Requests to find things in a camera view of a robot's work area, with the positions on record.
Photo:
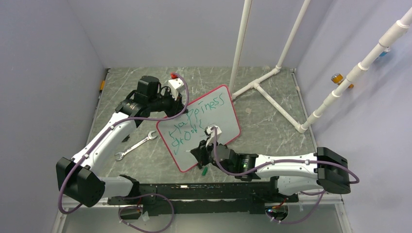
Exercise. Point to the orange wall knob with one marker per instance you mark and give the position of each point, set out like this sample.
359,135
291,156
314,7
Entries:
337,78

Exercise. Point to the green marker cap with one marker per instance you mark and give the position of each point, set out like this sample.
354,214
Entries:
204,172

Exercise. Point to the pink framed whiteboard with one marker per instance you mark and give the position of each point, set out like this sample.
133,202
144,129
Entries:
186,132

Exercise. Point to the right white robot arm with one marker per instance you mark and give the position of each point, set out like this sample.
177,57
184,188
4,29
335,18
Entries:
323,169

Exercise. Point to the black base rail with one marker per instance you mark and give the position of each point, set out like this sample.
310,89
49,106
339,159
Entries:
205,198

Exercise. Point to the aluminium extrusion rail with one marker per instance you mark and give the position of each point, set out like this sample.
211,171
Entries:
68,202

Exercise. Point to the silver open-end wrench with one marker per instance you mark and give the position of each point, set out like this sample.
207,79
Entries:
150,136

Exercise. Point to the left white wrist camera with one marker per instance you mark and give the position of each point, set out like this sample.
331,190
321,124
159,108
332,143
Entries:
176,84

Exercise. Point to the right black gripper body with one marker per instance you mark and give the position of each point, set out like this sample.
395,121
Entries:
207,156

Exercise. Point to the white PVC pipe frame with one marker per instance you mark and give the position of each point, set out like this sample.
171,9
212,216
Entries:
274,35

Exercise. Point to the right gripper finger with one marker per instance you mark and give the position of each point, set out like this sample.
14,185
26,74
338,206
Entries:
202,147
200,158

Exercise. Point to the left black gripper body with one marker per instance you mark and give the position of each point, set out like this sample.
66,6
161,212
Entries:
168,104

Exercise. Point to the blue wall knob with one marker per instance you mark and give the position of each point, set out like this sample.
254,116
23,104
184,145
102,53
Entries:
387,50

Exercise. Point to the white diagonal pipe rail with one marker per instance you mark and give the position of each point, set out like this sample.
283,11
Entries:
396,31

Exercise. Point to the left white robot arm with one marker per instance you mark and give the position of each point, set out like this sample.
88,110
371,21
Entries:
77,177

